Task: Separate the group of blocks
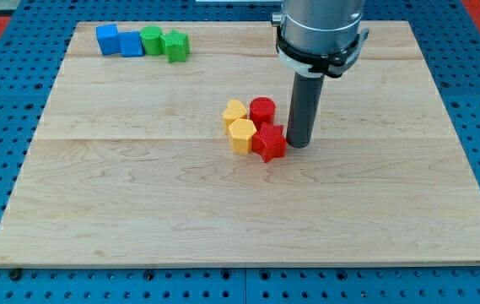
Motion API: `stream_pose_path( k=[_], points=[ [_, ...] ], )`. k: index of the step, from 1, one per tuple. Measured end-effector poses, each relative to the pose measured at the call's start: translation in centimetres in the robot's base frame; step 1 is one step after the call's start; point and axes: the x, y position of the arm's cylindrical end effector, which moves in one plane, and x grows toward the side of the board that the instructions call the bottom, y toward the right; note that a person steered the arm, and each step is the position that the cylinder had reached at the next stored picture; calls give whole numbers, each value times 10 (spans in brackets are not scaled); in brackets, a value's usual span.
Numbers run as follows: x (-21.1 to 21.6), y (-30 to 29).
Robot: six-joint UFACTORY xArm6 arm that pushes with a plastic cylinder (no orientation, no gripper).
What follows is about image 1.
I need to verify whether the yellow hexagon block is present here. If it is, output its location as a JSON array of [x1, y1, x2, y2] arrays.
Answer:
[[228, 118, 256, 155]]

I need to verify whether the blue cube block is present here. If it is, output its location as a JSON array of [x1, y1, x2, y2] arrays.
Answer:
[[95, 24, 121, 56], [118, 31, 143, 57]]

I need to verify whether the green cylinder block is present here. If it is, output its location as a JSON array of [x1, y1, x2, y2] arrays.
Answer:
[[140, 25, 164, 56]]

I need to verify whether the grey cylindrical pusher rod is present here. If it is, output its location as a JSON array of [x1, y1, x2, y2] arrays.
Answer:
[[286, 73, 324, 149]]

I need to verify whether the red star block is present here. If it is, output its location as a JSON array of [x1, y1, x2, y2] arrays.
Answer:
[[252, 122, 287, 163]]

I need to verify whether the green star block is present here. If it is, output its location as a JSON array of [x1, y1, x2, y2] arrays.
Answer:
[[160, 30, 190, 63]]

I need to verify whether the red cylinder block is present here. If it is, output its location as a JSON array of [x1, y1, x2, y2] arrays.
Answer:
[[249, 96, 276, 129]]

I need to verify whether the yellow heart block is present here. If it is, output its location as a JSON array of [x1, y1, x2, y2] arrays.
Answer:
[[222, 99, 247, 133]]

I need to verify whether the wooden board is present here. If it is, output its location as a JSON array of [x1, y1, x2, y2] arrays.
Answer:
[[0, 21, 480, 269]]

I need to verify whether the blue cube block left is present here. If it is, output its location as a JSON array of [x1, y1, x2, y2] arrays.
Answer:
[[95, 24, 121, 56]]

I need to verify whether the blue cube block right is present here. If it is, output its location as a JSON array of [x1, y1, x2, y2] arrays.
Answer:
[[118, 31, 143, 57]]

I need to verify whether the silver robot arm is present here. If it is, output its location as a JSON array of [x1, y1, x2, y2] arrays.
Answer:
[[272, 0, 369, 78]]

